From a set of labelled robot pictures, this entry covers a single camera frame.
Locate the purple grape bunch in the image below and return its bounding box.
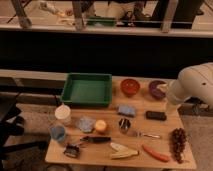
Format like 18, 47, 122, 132
171, 128, 186, 164

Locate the purple bowl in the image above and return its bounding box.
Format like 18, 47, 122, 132
148, 80, 166, 100

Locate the green bin in background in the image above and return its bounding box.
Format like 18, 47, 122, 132
86, 17, 116, 27

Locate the metal spoon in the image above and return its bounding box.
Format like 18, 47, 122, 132
136, 132, 162, 139

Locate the black handled tool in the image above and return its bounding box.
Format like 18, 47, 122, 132
80, 136, 111, 144

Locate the orange carrot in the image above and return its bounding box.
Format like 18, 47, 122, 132
142, 145, 170, 162

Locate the black rectangular block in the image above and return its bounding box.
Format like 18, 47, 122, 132
145, 111, 167, 121

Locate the black binder clip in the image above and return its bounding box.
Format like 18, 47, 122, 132
64, 145, 80, 158

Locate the blue sponge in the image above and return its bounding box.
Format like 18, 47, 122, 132
117, 105, 136, 117

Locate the green plastic tray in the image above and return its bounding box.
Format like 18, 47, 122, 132
61, 73, 112, 107

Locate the red bowl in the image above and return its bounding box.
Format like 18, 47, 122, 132
120, 79, 140, 97

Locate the black office chair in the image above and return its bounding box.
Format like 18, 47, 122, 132
0, 97, 47, 171

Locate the blue plastic cup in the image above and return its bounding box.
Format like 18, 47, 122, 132
50, 125, 66, 143

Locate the yellow orange ball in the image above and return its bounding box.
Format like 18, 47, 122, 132
94, 120, 107, 133

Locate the small metal cup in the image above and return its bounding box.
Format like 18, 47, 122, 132
119, 118, 131, 134

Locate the white lidded cup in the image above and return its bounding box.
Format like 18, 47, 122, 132
55, 104, 71, 126

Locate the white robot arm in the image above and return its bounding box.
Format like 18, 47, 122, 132
166, 62, 213, 112

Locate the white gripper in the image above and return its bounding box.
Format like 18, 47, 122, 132
166, 81, 181, 114

